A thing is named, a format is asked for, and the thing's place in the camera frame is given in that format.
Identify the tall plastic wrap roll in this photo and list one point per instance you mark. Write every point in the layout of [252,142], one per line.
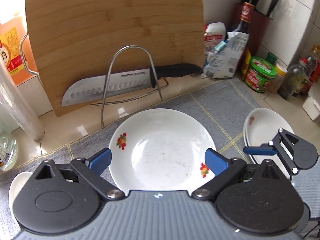
[20,105]

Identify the yellow lid small jar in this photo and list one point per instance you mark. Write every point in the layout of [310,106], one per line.
[278,77]

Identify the white bowl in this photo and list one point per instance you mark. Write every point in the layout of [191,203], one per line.
[18,187]

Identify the bamboo cutting board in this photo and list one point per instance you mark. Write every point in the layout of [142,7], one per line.
[112,30]

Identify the glass jar green lid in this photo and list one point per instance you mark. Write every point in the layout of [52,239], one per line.
[6,147]

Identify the white plastic box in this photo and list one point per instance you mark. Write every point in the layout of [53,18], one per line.
[312,105]

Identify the yellow label oil bottle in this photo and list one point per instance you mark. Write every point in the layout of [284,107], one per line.
[305,80]

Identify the green lidded tub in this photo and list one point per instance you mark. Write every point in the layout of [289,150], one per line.
[260,76]

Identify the white flower print plate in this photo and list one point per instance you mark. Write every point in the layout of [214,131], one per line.
[162,150]
[252,160]
[267,127]

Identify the blue white paper packet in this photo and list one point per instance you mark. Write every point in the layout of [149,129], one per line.
[225,60]

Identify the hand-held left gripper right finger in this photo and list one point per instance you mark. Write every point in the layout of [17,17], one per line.
[215,162]

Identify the steel santoku knife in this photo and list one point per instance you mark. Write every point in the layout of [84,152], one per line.
[95,87]

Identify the dark soy sauce bottle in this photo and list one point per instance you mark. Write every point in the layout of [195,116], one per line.
[246,15]

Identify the dark red knife block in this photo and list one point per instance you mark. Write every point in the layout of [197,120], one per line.
[260,30]

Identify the white red label bag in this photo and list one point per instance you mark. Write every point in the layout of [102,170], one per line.
[215,32]

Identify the blue grey checked towel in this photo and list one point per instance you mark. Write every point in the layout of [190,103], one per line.
[220,97]

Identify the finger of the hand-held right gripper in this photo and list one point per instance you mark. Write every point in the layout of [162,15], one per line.
[260,150]

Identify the orange oil bottle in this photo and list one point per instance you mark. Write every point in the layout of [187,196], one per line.
[12,55]

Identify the green cap small bottle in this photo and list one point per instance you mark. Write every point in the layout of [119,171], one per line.
[271,57]

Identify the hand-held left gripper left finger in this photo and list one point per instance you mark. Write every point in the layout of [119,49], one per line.
[100,161]

